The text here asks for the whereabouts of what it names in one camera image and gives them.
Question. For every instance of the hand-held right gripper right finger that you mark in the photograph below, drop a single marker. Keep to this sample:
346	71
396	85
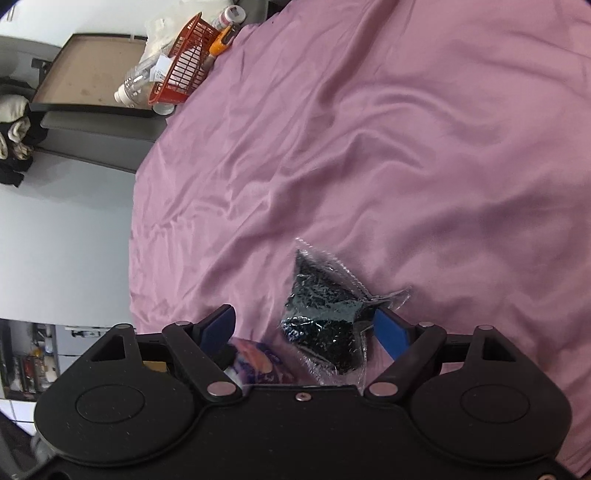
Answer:
392	332

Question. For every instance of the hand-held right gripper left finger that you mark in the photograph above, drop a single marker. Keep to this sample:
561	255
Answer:
219	325

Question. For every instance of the black sequin packet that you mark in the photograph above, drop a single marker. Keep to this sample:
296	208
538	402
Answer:
323	304

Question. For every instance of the purple printed packet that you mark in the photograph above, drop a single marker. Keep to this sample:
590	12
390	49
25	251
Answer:
261	362

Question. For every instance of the cluttered kitchen counter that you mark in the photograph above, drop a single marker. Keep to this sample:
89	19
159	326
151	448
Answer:
32	364

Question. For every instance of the purple bed sheet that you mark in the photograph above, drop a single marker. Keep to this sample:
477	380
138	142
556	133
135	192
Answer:
369	138

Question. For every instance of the dark grey door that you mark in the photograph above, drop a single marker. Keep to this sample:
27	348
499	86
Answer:
97	143

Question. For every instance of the tape roll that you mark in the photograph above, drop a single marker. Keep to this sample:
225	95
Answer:
164	109

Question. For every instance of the clear plastic bottle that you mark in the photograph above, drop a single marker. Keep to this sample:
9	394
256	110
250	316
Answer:
131	85

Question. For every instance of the red plastic basket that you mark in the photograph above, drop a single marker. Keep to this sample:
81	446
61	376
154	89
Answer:
184	69

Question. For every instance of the white paper slip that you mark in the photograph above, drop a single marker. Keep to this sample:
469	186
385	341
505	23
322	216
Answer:
159	65

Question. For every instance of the hanging dark clothes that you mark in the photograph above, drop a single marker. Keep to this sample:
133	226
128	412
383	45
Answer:
16	129

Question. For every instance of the black framed wooden tray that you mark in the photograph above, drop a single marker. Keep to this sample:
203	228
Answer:
87	74

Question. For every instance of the orange utility knife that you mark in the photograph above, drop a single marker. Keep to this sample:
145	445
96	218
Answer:
222	40

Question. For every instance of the white plastic bag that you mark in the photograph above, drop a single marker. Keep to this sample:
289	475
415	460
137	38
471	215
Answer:
161	32

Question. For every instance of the small white bottle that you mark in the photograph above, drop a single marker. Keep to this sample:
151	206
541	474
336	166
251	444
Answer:
228	14

